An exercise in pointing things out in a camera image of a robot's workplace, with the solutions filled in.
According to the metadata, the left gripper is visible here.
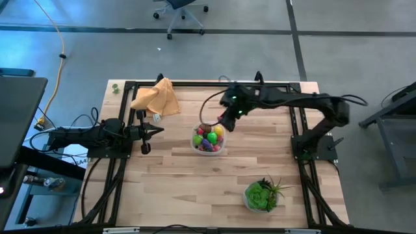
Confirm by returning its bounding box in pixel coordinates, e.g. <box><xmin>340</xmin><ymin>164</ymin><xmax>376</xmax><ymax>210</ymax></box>
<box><xmin>129</xmin><ymin>109</ymin><xmax>165</xmax><ymax>144</ymax></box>

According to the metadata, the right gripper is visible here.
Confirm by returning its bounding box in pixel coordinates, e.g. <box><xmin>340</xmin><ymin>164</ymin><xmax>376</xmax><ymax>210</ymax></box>
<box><xmin>219</xmin><ymin>83</ymin><xmax>259</xmax><ymax>120</ymax></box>

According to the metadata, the yellow cloth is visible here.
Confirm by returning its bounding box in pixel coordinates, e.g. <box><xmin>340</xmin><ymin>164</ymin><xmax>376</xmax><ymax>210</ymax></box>
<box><xmin>129</xmin><ymin>77</ymin><xmax>182</xmax><ymax>123</ymax></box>

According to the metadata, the clear plastic tupperware container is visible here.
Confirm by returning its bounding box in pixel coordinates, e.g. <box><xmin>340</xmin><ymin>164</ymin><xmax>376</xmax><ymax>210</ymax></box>
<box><xmin>190</xmin><ymin>122</ymin><xmax>228</xmax><ymax>157</ymax></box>

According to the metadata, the white paper sheet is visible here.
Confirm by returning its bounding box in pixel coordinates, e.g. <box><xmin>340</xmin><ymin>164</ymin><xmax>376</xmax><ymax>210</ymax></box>
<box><xmin>60</xmin><ymin>144</ymin><xmax>92</xmax><ymax>170</ymax></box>

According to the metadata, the potted green succulent plant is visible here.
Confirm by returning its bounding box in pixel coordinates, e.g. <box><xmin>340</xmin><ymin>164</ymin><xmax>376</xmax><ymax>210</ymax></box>
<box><xmin>242</xmin><ymin>175</ymin><xmax>293</xmax><ymax>215</ymax></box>

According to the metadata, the black desk beam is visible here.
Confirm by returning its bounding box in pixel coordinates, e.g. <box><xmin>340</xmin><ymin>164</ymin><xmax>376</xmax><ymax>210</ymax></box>
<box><xmin>14</xmin><ymin>146</ymin><xmax>87</xmax><ymax>181</ymax></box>

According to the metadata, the yellow plug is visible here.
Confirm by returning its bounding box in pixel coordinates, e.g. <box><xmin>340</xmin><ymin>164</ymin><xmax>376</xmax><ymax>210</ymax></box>
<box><xmin>33</xmin><ymin>117</ymin><xmax>47</xmax><ymax>132</ymax></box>

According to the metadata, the grey office chair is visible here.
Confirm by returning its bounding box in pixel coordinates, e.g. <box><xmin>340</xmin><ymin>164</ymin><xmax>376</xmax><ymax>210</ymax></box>
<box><xmin>152</xmin><ymin>0</ymin><xmax>209</xmax><ymax>40</ymax></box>

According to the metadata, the grey metal cart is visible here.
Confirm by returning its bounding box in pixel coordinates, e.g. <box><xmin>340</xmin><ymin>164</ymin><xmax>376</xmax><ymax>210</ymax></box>
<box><xmin>14</xmin><ymin>144</ymin><xmax>84</xmax><ymax>225</ymax></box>

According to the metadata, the black side desk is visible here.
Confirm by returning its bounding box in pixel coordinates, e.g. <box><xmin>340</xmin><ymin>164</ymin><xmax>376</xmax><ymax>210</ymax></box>
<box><xmin>0</xmin><ymin>76</ymin><xmax>49</xmax><ymax>170</ymax></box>

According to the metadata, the dark grey bar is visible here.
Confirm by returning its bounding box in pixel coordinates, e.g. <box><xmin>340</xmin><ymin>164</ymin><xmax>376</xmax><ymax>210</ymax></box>
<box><xmin>0</xmin><ymin>67</ymin><xmax>35</xmax><ymax>78</ymax></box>

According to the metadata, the black device with indicator light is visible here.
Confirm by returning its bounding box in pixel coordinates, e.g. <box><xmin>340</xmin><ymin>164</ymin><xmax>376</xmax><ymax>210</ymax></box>
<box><xmin>0</xmin><ymin>164</ymin><xmax>29</xmax><ymax>230</ymax></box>

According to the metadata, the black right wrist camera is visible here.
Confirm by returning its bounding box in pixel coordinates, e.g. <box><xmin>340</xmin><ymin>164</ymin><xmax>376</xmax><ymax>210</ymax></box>
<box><xmin>224</xmin><ymin>115</ymin><xmax>238</xmax><ymax>133</ymax></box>

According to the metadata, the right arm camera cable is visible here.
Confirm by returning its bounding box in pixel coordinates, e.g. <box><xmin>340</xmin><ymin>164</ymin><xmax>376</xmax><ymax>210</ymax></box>
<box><xmin>198</xmin><ymin>89</ymin><xmax>230</xmax><ymax>127</ymax></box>

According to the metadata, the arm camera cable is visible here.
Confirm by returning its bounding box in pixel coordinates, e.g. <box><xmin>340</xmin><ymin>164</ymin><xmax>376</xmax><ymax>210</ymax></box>
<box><xmin>70</xmin><ymin>107</ymin><xmax>101</xmax><ymax>128</ymax></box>
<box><xmin>198</xmin><ymin>89</ymin><xmax>230</xmax><ymax>127</ymax></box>

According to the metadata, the black aluminium table frame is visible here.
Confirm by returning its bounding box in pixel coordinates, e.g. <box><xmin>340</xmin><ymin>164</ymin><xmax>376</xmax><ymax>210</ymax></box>
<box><xmin>73</xmin><ymin>70</ymin><xmax>350</xmax><ymax>228</ymax></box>

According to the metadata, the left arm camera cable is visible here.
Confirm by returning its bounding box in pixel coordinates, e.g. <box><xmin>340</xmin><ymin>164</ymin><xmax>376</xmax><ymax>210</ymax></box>
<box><xmin>70</xmin><ymin>107</ymin><xmax>101</xmax><ymax>128</ymax></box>

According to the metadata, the dark brown cable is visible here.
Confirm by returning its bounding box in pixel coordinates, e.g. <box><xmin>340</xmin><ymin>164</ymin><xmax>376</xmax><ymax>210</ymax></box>
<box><xmin>80</xmin><ymin>157</ymin><xmax>102</xmax><ymax>219</ymax></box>

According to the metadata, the thin black cable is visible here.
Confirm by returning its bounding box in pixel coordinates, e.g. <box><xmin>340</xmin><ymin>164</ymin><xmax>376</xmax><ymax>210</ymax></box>
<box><xmin>151</xmin><ymin>223</ymin><xmax>204</xmax><ymax>234</ymax></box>

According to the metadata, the silver metal bracket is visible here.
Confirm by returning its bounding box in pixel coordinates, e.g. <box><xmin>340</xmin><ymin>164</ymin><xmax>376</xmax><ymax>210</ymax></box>
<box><xmin>284</xmin><ymin>228</ymin><xmax>322</xmax><ymax>234</ymax></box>
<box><xmin>102</xmin><ymin>226</ymin><xmax>141</xmax><ymax>234</ymax></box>

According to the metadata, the white cable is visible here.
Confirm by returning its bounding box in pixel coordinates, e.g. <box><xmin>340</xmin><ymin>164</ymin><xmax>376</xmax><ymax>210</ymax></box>
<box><xmin>23</xmin><ymin>125</ymin><xmax>82</xmax><ymax>143</ymax></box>

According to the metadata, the yellow floor cable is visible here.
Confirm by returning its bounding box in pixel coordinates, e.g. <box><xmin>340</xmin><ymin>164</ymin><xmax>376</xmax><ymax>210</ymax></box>
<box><xmin>33</xmin><ymin>0</ymin><xmax>66</xmax><ymax>126</ymax></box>

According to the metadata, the black side table frame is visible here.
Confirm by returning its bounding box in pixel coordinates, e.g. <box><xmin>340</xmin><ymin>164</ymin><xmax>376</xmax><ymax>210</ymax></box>
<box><xmin>358</xmin><ymin>81</ymin><xmax>416</xmax><ymax>189</ymax></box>

